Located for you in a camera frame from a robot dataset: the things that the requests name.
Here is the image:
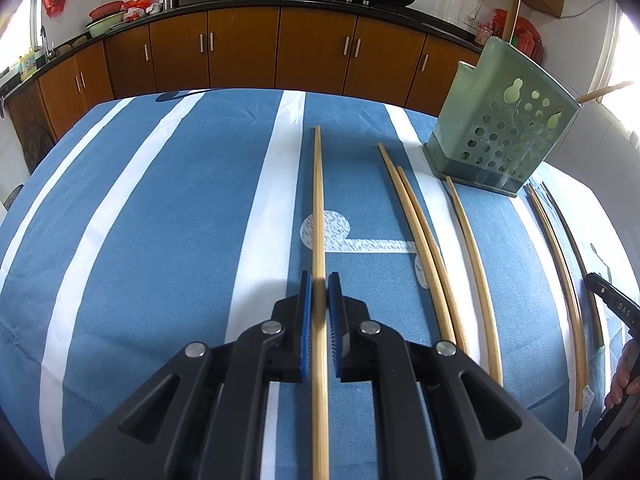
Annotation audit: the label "brown lower kitchen cabinets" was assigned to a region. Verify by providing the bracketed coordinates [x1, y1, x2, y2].
[5, 6, 483, 147]

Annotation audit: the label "red seasoning packets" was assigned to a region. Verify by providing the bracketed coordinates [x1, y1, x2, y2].
[492, 8, 545, 59]

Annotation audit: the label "green basin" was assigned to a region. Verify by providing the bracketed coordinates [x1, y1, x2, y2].
[84, 11, 126, 39]

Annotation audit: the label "kitchen faucet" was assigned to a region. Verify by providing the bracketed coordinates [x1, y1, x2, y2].
[39, 25, 57, 62]

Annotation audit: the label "red bags on counter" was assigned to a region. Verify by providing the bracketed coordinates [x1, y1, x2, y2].
[122, 0, 162, 22]

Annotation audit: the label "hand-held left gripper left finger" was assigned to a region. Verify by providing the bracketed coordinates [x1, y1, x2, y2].
[55, 271, 314, 480]

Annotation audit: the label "red basin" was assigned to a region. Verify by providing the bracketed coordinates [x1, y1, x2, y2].
[89, 1, 126, 21]

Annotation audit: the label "black kitchen countertop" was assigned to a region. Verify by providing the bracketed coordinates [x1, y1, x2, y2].
[0, 0, 481, 96]

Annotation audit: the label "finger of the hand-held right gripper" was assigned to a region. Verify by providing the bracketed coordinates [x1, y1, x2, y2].
[584, 272, 640, 322]

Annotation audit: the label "person's right hand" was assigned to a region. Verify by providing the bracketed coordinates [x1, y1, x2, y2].
[604, 340, 640, 410]

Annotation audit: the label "bamboo chopstick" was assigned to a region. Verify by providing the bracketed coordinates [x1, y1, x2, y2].
[504, 0, 525, 44]
[377, 143, 457, 348]
[396, 165, 471, 357]
[525, 184, 584, 412]
[574, 80, 635, 103]
[445, 175, 504, 387]
[311, 126, 331, 480]
[529, 183, 589, 391]

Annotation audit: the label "dark brown chopstick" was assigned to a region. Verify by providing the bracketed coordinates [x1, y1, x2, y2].
[541, 182, 605, 350]

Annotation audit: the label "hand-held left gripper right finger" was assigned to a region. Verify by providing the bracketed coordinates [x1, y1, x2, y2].
[327, 272, 583, 480]

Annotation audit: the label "blue white striped tablecloth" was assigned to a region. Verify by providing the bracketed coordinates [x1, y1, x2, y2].
[0, 87, 615, 480]

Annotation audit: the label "green perforated chopstick holder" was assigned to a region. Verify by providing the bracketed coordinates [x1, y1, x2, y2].
[422, 36, 582, 197]

